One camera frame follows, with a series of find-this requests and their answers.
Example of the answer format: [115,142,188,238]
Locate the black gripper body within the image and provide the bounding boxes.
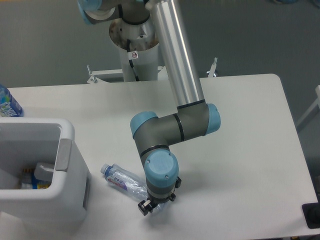
[147,191,175,204]

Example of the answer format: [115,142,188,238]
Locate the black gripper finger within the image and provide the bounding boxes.
[168,176,181,202]
[138,199,156,216]

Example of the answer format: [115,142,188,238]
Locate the clear plastic water bottle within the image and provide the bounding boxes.
[100,163,166,213]

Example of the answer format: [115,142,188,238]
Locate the white paper wrapper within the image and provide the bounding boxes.
[34,162,55,182]

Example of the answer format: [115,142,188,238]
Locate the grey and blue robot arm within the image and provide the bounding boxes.
[77,0,221,215]

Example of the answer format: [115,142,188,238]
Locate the white plastic trash can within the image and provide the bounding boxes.
[0,117,92,222]

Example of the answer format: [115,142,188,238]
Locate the blue yellow snack packet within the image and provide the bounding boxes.
[20,168,51,190]

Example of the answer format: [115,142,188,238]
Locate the white stand foot right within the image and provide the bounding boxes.
[206,57,218,78]

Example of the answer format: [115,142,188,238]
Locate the white stand foot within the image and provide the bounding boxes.
[86,65,124,84]
[206,57,218,78]

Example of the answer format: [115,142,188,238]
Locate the white stand foot left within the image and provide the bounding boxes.
[86,65,124,84]

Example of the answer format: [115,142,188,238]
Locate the black clamp on table edge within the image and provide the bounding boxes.
[302,202,320,229]

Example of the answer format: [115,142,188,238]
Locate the blue labelled water bottle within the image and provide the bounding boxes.
[0,84,24,117]

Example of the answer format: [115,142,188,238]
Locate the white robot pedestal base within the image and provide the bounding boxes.
[109,18,159,82]

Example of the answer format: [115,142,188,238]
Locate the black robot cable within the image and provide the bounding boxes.
[126,38,140,82]

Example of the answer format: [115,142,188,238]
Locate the white metal frame at right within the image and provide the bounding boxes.
[295,85,320,133]

